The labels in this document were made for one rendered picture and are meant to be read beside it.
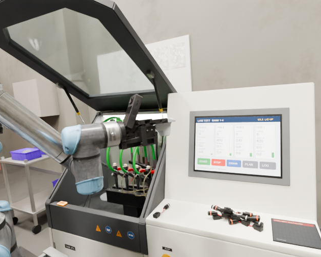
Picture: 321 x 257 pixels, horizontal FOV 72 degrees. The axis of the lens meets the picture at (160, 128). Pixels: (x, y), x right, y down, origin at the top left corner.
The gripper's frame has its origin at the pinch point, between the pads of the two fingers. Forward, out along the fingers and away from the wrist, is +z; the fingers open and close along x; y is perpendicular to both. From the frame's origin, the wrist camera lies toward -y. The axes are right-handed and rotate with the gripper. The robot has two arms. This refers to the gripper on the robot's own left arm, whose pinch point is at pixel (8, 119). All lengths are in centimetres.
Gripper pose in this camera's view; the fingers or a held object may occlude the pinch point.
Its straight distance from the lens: 173.9
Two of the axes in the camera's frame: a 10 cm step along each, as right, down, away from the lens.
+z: 1.2, -1.5, 9.8
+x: 9.9, 0.8, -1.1
